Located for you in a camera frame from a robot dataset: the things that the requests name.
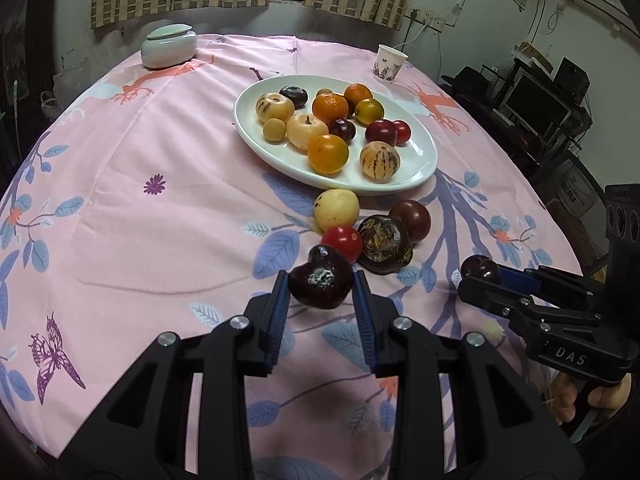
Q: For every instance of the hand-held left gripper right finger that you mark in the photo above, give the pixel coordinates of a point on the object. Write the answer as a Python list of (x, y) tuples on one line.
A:
[(365, 320)]

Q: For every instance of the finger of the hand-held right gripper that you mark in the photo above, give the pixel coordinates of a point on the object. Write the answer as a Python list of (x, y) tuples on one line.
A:
[(490, 297), (520, 280)]

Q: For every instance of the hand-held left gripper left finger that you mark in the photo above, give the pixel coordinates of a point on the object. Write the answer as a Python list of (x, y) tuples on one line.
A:
[(277, 320)]

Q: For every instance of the dark purple plum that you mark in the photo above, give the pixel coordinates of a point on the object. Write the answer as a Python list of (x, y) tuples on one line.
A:
[(480, 266)]

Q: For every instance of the heart-shaped dark cherry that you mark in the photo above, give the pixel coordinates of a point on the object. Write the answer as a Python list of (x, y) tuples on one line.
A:
[(320, 280)]

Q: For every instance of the white oval plate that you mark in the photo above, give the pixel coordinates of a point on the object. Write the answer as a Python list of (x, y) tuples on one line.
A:
[(420, 155)]

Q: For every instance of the person's right hand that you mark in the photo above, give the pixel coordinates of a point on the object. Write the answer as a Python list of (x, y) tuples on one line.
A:
[(565, 400)]

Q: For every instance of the wrinkled dark passion fruit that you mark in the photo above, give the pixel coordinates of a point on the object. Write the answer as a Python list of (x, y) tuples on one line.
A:
[(385, 245)]

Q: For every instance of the dark brown tomato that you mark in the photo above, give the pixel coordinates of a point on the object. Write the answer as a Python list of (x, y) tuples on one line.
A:
[(412, 216)]

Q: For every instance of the pale yellow round fruit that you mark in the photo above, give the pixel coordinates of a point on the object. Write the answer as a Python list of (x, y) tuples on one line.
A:
[(336, 209)]

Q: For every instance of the pink printed tablecloth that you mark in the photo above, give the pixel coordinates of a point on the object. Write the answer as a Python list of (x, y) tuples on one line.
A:
[(150, 235)]

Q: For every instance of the large striped pepino melon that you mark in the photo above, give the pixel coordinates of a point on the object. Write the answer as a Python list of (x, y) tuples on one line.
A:
[(380, 160)]

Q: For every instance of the computer monitor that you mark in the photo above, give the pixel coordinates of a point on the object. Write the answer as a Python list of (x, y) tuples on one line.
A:
[(535, 100)]

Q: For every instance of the small red tomato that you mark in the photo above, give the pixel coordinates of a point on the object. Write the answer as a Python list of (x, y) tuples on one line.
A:
[(402, 131)]

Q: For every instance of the dark red plum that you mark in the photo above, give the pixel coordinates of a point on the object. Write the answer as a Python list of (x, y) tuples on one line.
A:
[(380, 131)]

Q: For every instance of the small tan round fruit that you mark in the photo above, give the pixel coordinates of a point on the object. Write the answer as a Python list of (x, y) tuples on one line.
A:
[(274, 130)]

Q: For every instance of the pale peach apple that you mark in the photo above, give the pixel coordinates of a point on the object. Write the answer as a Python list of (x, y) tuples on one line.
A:
[(305, 131)]

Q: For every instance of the small dark cherry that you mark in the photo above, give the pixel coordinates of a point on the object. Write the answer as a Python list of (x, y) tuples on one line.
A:
[(342, 130)]

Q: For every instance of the black speaker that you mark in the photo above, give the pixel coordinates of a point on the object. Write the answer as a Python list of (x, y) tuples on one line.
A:
[(572, 80)]

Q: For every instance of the yellow-green mandarin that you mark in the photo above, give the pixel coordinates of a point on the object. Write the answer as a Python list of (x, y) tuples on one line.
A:
[(369, 111)]

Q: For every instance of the small striped pepino melon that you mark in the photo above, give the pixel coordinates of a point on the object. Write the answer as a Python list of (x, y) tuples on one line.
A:
[(274, 106)]

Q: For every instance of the dark brown round fruit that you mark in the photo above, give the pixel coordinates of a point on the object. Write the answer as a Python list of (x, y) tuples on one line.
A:
[(293, 96)]

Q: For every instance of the cardboard box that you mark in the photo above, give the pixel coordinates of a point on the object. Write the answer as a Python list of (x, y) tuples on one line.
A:
[(535, 55)]

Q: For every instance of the printed paper cup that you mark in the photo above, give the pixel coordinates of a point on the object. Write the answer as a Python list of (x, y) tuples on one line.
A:
[(389, 64)]

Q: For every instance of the white lidded ceramic jar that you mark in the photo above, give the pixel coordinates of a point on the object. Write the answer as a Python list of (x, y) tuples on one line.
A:
[(167, 47)]

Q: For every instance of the clear plastic bag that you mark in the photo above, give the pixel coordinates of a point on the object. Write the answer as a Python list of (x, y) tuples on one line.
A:
[(50, 105)]

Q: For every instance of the wall power outlet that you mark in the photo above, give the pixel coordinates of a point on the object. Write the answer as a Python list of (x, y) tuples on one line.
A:
[(427, 20)]

